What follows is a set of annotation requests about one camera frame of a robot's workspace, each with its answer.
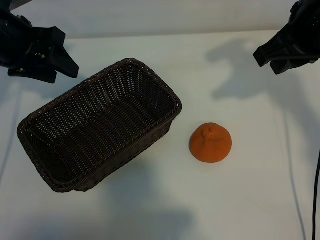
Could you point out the dark brown wicker basket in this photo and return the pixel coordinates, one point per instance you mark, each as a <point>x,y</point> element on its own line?
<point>100,120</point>

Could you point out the orange citrus fruit with knob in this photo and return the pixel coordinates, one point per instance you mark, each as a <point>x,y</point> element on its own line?
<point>211,145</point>

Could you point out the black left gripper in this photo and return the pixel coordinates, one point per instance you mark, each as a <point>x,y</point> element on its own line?
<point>17,42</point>

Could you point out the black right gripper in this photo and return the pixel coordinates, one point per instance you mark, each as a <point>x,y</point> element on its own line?
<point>303,35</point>

